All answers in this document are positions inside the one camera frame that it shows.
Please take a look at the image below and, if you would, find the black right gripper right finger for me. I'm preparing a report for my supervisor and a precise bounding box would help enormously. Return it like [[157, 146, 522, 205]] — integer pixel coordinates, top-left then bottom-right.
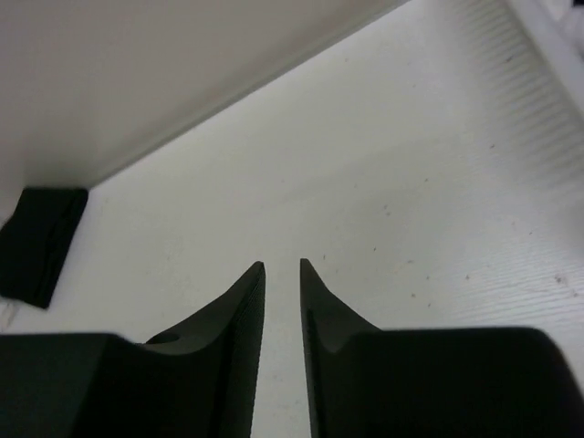
[[299, 259, 583, 437]]

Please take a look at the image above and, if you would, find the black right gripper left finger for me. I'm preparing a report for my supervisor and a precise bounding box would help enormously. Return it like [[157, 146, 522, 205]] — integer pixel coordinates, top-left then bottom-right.
[[1, 262, 266, 437]]

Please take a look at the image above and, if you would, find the folded black tank top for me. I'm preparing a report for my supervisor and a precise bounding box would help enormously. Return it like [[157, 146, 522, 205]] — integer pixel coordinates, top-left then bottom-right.
[[1, 187, 89, 309]]

